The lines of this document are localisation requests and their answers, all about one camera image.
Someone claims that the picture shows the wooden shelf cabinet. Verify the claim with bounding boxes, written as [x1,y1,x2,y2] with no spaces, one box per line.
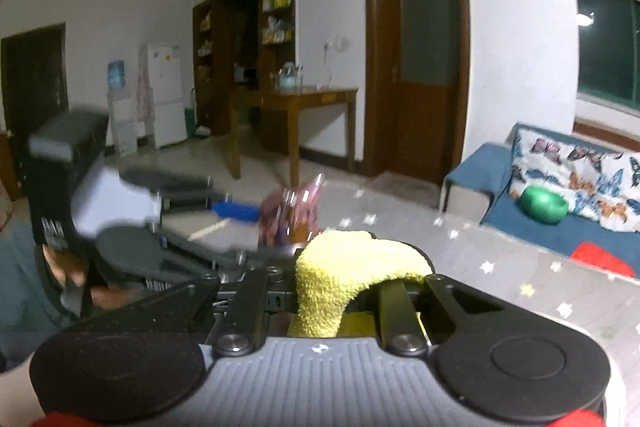
[192,0,299,144]

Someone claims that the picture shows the green bowl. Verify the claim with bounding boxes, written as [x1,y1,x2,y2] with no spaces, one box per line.
[519,185,570,224]

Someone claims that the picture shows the blue sofa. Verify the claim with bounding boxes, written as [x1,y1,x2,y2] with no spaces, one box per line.
[440,122,640,279]

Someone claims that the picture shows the yellow packages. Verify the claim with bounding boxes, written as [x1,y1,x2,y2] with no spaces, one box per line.
[261,0,295,44]

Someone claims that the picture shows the pink hanging cloth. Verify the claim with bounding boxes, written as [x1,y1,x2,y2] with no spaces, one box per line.
[135,66,154,124]

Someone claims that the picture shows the glass teapot set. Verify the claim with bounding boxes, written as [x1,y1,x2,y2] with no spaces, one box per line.
[272,62,307,90]

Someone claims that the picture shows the dark wooden door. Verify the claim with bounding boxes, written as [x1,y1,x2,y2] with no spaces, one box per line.
[0,23,69,202]

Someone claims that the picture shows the yellow microfiber cloth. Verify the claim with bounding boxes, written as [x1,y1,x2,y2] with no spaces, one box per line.
[287,229,432,339]

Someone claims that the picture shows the dark window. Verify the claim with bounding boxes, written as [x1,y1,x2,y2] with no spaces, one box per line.
[575,0,640,108]

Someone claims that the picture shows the person's left hand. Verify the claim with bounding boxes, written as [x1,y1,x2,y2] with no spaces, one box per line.
[42,246,133,310]

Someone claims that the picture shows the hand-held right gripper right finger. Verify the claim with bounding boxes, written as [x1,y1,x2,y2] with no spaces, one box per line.
[376,273,506,356]

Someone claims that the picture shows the wooden door with glass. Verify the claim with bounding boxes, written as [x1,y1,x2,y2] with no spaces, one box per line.
[363,0,472,181]

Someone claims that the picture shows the red fabric piece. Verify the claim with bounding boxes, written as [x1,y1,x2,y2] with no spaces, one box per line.
[570,241,637,279]

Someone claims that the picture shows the wooden side table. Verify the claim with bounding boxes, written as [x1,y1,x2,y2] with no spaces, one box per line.
[227,86,360,191]

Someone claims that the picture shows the pink metal thermos bottle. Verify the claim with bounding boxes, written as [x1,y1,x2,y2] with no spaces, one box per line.
[256,173,327,249]

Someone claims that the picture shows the butterfly print pillow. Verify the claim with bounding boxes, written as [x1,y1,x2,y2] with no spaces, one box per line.
[509,126,640,234]

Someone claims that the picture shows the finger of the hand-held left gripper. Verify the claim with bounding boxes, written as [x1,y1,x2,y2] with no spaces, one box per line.
[160,230,267,279]
[119,172,262,225]

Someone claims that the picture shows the white refrigerator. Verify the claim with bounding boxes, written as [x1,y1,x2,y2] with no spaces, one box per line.
[146,42,184,151]

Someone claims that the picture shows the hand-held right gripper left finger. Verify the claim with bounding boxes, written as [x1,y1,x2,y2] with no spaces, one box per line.
[65,264,297,356]

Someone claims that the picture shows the grey star-print tablecloth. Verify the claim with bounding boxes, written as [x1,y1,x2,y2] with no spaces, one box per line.
[165,187,640,427]

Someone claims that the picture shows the water dispenser with blue bottle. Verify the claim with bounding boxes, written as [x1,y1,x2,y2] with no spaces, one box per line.
[106,57,139,158]

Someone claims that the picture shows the brown doormat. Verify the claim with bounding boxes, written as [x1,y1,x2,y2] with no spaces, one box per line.
[372,172,442,208]

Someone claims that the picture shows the white mop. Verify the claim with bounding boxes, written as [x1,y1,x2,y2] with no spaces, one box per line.
[190,87,214,138]

